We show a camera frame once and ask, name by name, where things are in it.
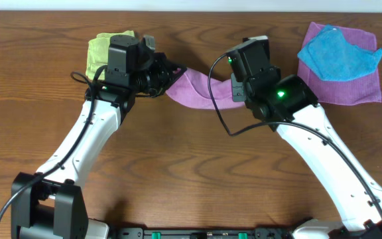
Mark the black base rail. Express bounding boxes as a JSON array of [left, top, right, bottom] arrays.
[[107, 228, 293, 239]]

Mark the purple microfiber cloth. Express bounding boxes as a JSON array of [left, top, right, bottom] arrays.
[[166, 68, 245, 110]]

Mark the folded green cloth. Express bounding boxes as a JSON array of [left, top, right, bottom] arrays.
[[86, 31, 135, 80]]

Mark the flat purple cloth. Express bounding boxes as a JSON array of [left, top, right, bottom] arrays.
[[297, 27, 382, 106]]

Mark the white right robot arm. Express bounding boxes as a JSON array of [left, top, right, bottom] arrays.
[[225, 36, 382, 238]]

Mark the blue microfiber cloth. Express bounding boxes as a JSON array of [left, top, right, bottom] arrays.
[[298, 25, 382, 82]]

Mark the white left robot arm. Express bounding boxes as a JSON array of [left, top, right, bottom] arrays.
[[4, 35, 186, 239]]

